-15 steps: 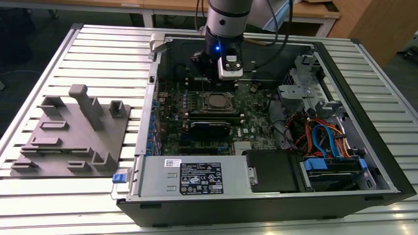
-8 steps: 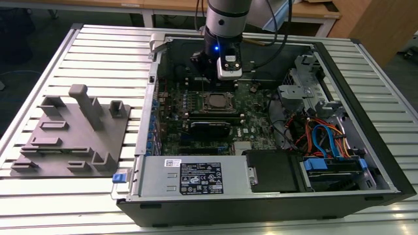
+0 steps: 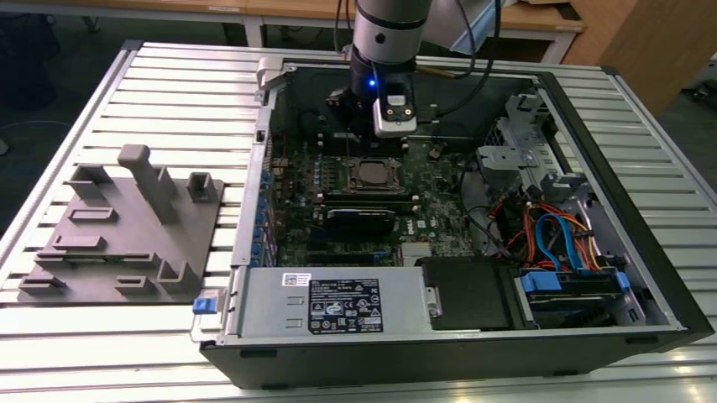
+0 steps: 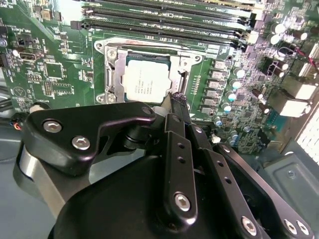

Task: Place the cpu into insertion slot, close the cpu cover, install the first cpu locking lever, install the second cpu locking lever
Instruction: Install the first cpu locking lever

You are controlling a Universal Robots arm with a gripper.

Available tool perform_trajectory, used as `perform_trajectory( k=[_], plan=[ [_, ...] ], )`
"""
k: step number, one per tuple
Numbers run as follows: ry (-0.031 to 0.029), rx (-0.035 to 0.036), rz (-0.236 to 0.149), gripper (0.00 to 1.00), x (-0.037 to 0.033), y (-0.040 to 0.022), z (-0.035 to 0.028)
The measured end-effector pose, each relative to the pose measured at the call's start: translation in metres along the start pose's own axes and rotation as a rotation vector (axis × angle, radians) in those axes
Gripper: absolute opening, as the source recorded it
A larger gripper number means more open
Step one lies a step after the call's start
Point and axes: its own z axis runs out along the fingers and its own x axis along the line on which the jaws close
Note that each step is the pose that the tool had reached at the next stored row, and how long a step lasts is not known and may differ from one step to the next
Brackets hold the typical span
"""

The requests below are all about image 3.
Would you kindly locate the CPU socket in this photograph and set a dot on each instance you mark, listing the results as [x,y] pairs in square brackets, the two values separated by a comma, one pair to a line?
[398,188]

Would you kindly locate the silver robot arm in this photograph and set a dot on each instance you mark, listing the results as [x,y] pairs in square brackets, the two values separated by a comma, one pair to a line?
[386,33]

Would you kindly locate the silver chipset heatsink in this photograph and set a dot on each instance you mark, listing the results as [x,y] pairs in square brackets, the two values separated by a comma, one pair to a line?
[416,250]

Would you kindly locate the metal drive cage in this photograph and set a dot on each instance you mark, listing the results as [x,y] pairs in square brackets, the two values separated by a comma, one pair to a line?
[503,159]

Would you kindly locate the graphics card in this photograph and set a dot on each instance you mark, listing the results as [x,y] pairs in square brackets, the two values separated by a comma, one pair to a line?
[358,222]

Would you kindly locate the hard disk in blue carrier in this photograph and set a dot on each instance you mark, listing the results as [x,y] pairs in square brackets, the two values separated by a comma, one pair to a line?
[540,283]

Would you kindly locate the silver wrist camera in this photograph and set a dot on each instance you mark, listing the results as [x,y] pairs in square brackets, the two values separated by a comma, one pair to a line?
[391,121]

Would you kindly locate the black PC case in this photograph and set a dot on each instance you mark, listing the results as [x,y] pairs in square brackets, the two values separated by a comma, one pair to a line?
[447,365]

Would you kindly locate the green RAM stick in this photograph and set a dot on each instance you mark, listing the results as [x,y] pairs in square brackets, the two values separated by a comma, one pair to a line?
[370,205]

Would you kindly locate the wooden cabinet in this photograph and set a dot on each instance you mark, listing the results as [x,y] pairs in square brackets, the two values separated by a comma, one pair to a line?
[643,50]

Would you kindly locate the green motherboard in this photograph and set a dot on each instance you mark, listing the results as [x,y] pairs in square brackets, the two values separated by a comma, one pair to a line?
[442,205]

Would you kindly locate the grey plastic bracket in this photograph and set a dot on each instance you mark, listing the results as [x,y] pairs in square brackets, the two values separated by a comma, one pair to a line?
[268,69]

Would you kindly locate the grey parts rack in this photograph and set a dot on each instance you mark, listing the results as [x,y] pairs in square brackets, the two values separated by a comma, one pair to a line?
[128,252]

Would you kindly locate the silver power supply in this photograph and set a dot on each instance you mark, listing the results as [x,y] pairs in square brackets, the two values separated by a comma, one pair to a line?
[268,302]

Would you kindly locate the blue case latch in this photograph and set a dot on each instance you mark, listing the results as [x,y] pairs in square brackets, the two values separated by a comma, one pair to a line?
[203,305]

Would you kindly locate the black plastic shroud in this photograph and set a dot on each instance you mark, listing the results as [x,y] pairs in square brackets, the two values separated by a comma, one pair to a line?
[470,294]

